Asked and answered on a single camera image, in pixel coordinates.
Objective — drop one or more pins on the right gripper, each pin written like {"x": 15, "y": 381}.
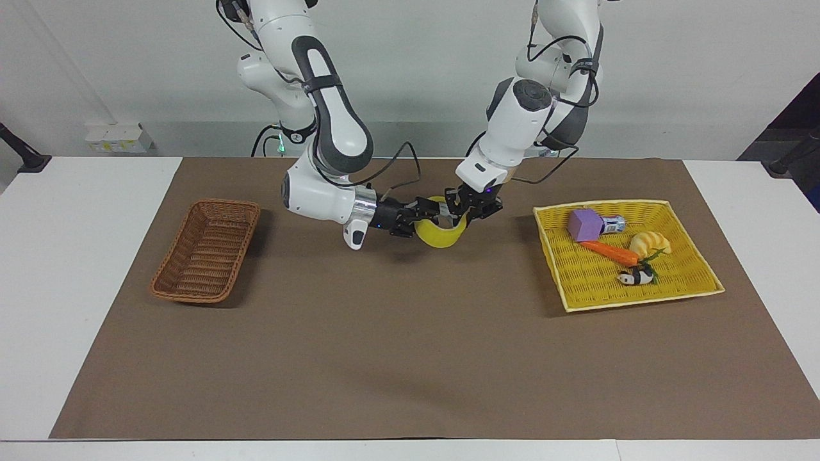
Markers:
{"x": 388, "y": 214}

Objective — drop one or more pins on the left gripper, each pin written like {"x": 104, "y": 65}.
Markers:
{"x": 482, "y": 195}

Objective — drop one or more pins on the yellow tape roll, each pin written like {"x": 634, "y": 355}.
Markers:
{"x": 442, "y": 237}

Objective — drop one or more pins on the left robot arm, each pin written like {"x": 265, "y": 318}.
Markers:
{"x": 519, "y": 121}

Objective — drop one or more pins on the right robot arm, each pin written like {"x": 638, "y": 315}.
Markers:
{"x": 333, "y": 121}

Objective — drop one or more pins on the yellow woven basket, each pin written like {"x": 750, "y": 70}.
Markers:
{"x": 596, "y": 282}

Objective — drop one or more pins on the brown wicker basket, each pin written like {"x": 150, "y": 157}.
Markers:
{"x": 205, "y": 253}

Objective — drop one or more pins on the purple block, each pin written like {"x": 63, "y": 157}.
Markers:
{"x": 583, "y": 225}

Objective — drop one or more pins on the small silver can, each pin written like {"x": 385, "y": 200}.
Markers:
{"x": 614, "y": 225}

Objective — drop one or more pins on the orange toy carrot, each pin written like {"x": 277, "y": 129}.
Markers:
{"x": 608, "y": 252}

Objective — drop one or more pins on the black and white panda toy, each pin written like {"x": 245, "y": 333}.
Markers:
{"x": 637, "y": 276}

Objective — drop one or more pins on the yellow toy croissant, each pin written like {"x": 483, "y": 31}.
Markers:
{"x": 650, "y": 243}

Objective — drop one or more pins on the white box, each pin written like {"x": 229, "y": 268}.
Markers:
{"x": 118, "y": 139}

